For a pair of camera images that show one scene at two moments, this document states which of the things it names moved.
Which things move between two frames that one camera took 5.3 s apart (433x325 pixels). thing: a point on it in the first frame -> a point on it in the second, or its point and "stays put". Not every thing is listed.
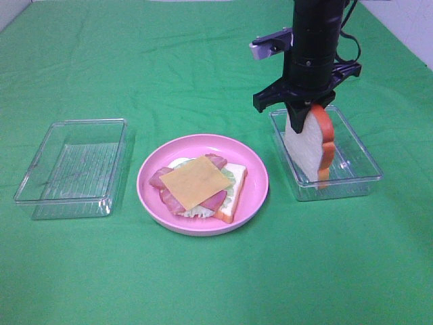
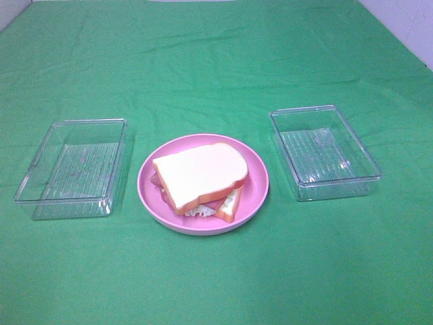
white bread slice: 306,148 -> 195,173
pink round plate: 253,195 stays put
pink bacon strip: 168,199 -> 157,179
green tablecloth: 178,68 stays put
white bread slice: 239,172 stays put
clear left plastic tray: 76,172 stays put
